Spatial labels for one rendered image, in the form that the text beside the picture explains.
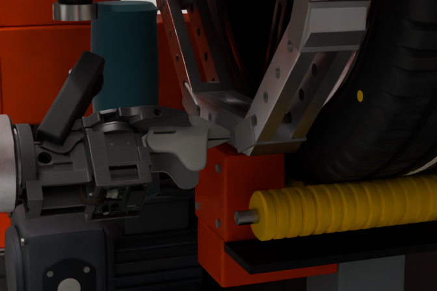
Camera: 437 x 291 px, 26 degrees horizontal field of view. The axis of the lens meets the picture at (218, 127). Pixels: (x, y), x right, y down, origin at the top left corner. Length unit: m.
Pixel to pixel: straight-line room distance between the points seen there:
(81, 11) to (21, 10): 0.64
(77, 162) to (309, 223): 0.32
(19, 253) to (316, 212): 0.52
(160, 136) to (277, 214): 0.22
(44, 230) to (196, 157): 0.54
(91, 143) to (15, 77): 0.69
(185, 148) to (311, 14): 0.17
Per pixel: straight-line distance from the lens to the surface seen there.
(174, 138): 0.91
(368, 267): 1.27
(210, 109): 1.19
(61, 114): 0.90
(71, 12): 0.92
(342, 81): 1.04
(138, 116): 0.89
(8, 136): 0.86
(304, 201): 1.09
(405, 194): 1.15
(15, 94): 1.55
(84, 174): 0.88
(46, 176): 0.87
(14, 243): 1.45
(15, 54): 1.54
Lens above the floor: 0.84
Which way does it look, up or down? 12 degrees down
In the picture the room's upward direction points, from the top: straight up
